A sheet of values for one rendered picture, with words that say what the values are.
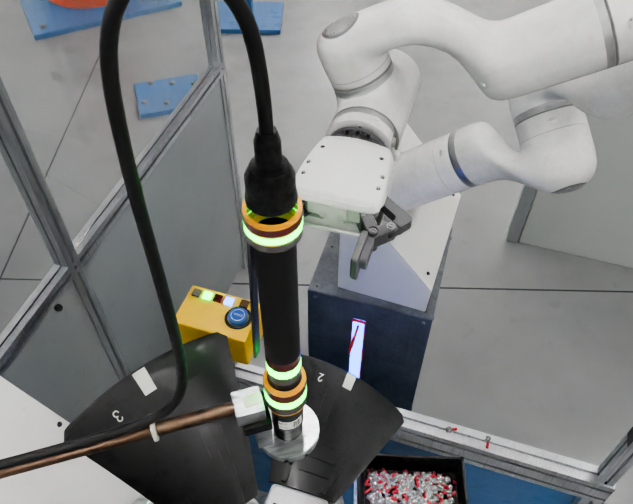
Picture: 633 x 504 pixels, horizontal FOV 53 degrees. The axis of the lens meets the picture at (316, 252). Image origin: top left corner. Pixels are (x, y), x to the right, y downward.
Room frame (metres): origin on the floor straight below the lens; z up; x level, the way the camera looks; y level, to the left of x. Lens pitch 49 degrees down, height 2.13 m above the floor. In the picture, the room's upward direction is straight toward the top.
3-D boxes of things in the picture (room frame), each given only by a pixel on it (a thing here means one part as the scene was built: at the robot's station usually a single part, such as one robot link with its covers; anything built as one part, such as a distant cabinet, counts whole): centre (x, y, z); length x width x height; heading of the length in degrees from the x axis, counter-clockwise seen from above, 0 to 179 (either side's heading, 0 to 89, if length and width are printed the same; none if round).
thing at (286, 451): (0.32, 0.04, 1.50); 0.09 x 0.07 x 0.10; 107
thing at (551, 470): (0.63, -0.18, 0.82); 0.90 x 0.04 x 0.08; 72
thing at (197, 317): (0.75, 0.20, 1.02); 0.16 x 0.10 x 0.11; 72
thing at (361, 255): (0.42, -0.06, 1.65); 0.07 x 0.03 x 0.03; 162
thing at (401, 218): (0.47, -0.07, 1.65); 0.08 x 0.06 x 0.01; 64
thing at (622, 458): (0.50, -0.58, 0.96); 0.03 x 0.03 x 0.20; 72
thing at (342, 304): (1.02, -0.17, 0.47); 0.30 x 0.30 x 0.93; 73
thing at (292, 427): (0.32, 0.03, 1.65); 0.04 x 0.04 x 0.46
